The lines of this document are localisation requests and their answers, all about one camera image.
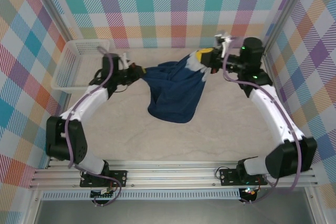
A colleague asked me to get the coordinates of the dark blue t-shirt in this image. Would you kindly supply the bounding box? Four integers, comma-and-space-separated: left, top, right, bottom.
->
141, 50, 213, 124

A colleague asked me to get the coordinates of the white plastic mesh basket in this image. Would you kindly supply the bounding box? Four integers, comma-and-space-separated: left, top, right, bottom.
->
51, 39, 111, 94

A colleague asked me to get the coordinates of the black circuit board white connector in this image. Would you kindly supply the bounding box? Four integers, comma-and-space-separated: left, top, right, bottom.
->
90, 188, 116, 201

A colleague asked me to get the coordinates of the circuit board with lit LEDs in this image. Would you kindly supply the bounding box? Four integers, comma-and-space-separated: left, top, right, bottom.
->
240, 186, 257, 199

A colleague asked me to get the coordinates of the aluminium table side rail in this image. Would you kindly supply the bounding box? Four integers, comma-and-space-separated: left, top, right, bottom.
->
261, 48, 299, 141

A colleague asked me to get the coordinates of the aluminium frame post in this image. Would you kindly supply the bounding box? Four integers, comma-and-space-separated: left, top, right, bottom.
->
28, 0, 79, 40
261, 0, 313, 51

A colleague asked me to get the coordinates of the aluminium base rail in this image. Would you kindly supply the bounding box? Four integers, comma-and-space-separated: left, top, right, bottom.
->
28, 158, 319, 190

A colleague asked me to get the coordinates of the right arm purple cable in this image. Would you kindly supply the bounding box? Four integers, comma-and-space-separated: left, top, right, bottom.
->
222, 37, 302, 204

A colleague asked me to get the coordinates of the white slotted cable duct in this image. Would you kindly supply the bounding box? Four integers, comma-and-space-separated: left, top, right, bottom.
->
41, 189, 242, 201

